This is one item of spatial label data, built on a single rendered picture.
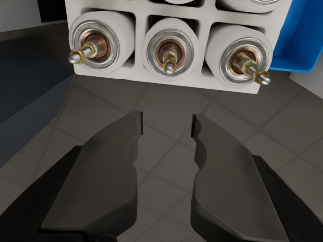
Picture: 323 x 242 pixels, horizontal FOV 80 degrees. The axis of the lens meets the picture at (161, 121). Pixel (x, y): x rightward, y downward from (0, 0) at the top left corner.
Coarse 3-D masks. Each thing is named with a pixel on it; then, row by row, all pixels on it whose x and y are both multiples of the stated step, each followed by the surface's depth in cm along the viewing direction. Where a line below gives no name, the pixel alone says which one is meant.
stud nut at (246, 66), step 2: (248, 62) 28; (250, 62) 28; (252, 62) 27; (246, 64) 28; (248, 64) 28; (250, 64) 27; (252, 64) 27; (254, 64) 27; (256, 64) 27; (244, 66) 28; (246, 66) 28; (248, 66) 28; (254, 66) 28; (256, 66) 28; (244, 68) 28; (246, 68) 28; (244, 70) 28; (246, 70) 28; (244, 72) 28; (246, 72) 28; (248, 72) 28; (248, 74) 28; (250, 74) 28
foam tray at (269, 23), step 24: (72, 0) 34; (96, 0) 34; (120, 0) 34; (144, 0) 33; (192, 0) 42; (288, 0) 32; (144, 24) 35; (192, 24) 45; (240, 24) 44; (264, 24) 34; (120, 72) 40; (144, 72) 40; (192, 72) 39
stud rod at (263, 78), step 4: (248, 68) 28; (252, 68) 27; (256, 68) 27; (252, 72) 26; (260, 76) 24; (264, 76) 24; (260, 80) 24; (264, 80) 23; (268, 80) 23; (264, 84) 24
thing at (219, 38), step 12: (216, 24) 42; (228, 24) 37; (216, 36) 34; (228, 36) 30; (240, 36) 29; (252, 36) 29; (264, 36) 29; (216, 48) 31; (216, 60) 31; (216, 72) 32; (228, 84) 33; (252, 84) 33
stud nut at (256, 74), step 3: (261, 69) 24; (255, 72) 25; (258, 72) 24; (261, 72) 24; (264, 72) 24; (267, 72) 24; (255, 75) 25; (258, 75) 24; (267, 75) 24; (255, 78) 25; (255, 81) 25; (258, 81) 25; (261, 84) 25
